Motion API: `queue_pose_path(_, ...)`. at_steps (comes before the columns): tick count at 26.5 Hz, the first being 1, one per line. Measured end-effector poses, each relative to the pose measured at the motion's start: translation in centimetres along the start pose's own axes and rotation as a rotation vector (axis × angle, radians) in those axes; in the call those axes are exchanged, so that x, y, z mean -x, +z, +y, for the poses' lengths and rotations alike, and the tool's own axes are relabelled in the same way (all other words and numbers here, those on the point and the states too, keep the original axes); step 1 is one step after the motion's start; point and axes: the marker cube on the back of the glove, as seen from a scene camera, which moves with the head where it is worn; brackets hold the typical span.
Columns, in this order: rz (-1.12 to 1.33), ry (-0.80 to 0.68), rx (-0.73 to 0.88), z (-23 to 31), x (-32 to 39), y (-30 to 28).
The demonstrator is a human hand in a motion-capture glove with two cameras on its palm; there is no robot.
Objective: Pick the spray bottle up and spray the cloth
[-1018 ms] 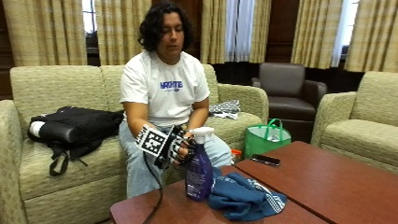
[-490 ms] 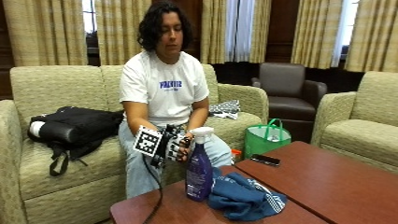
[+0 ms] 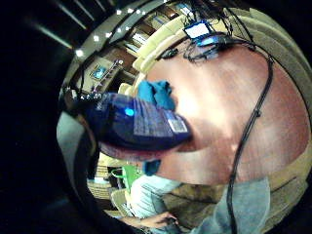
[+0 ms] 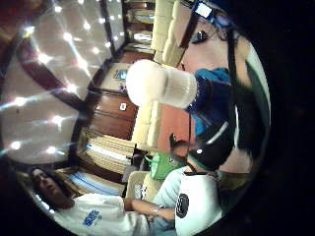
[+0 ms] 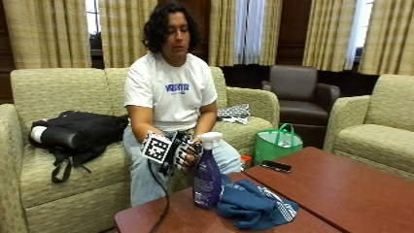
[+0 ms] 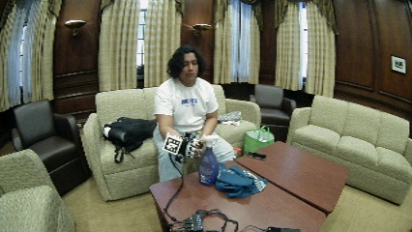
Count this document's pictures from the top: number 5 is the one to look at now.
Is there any white cube with black markers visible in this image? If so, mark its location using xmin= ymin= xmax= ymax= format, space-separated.
xmin=139 ymin=129 xmax=174 ymax=165

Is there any purple spray bottle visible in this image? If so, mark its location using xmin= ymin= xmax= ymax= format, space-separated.
xmin=191 ymin=131 xmax=223 ymax=211

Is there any orange capped container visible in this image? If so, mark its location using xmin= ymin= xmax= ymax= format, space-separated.
xmin=239 ymin=154 xmax=252 ymax=171

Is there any black and white patterned cloth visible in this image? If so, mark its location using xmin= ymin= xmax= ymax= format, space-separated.
xmin=215 ymin=103 xmax=252 ymax=126

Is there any green tote bag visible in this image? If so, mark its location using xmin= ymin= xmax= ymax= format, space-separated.
xmin=252 ymin=122 xmax=303 ymax=167

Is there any the person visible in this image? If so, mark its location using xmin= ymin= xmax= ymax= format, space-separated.
xmin=121 ymin=0 xmax=243 ymax=208

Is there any black phone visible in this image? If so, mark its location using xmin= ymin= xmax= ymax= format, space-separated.
xmin=258 ymin=159 xmax=294 ymax=174

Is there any blue towel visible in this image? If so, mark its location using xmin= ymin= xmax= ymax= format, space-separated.
xmin=214 ymin=174 xmax=299 ymax=231

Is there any black backpack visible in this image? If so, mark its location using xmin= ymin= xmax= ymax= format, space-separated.
xmin=26 ymin=110 xmax=130 ymax=184

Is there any brown leather armchair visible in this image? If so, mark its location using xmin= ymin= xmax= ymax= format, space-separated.
xmin=259 ymin=64 xmax=341 ymax=150

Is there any beige fabric sofa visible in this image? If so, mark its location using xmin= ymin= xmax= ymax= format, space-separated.
xmin=0 ymin=66 xmax=280 ymax=233

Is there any white bottle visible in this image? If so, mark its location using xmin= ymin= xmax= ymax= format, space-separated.
xmin=29 ymin=125 xmax=49 ymax=144

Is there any beige striped curtain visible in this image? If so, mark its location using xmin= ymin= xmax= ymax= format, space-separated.
xmin=357 ymin=0 xmax=414 ymax=77
xmin=97 ymin=0 xmax=159 ymax=69
xmin=207 ymin=0 xmax=236 ymax=68
xmin=256 ymin=0 xmax=284 ymax=67
xmin=1 ymin=0 xmax=93 ymax=70
xmin=300 ymin=0 xmax=357 ymax=73

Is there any white sheer curtain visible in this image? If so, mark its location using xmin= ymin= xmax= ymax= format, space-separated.
xmin=232 ymin=0 xmax=266 ymax=66
xmin=343 ymin=0 xmax=375 ymax=71

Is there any beige fabric armchair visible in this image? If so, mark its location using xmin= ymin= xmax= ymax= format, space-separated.
xmin=322 ymin=73 xmax=414 ymax=183

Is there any window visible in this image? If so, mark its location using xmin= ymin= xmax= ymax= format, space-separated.
xmin=83 ymin=0 xmax=102 ymax=50

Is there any black glove cable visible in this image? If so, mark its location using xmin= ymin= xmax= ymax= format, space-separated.
xmin=146 ymin=158 xmax=171 ymax=233

